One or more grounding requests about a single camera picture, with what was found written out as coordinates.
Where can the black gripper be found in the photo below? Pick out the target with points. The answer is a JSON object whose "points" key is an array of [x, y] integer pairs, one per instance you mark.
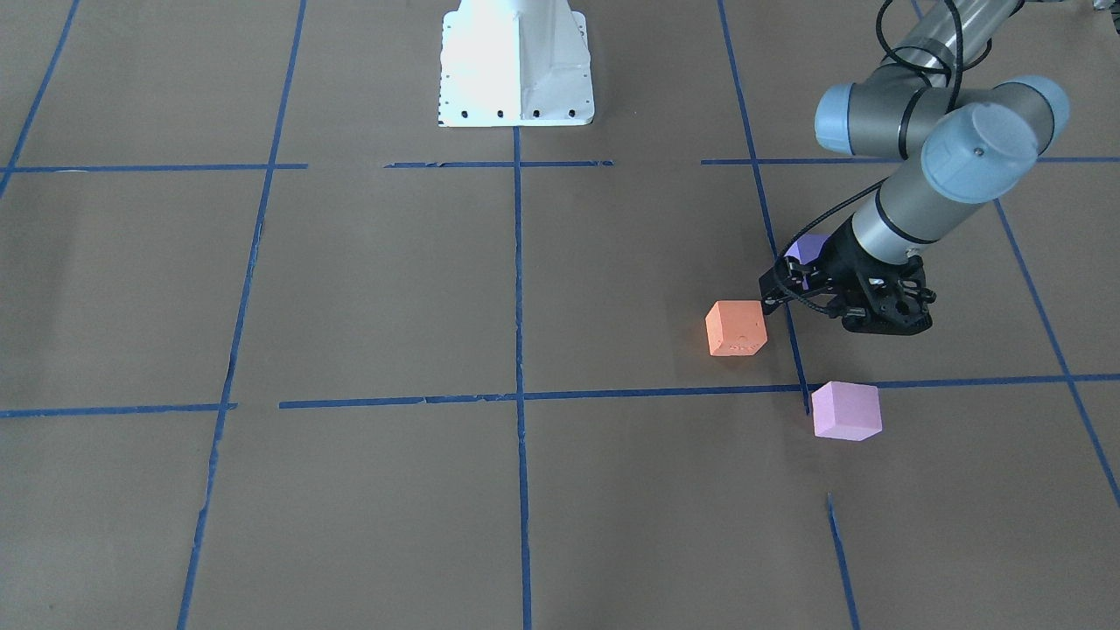
{"points": [[842, 256]]}

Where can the orange foam cube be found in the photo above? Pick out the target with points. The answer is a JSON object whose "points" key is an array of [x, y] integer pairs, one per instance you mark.
{"points": [[735, 328]]}

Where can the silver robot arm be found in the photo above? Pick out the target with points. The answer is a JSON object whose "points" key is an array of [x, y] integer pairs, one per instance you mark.
{"points": [[958, 149]]}

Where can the purple foam cube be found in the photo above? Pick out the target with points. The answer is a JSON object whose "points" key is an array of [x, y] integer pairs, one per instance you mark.
{"points": [[808, 247]]}

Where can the pink foam cube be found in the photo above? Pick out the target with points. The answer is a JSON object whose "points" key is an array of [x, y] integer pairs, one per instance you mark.
{"points": [[846, 411]]}

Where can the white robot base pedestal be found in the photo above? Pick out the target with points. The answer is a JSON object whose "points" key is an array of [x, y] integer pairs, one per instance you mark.
{"points": [[515, 64]]}

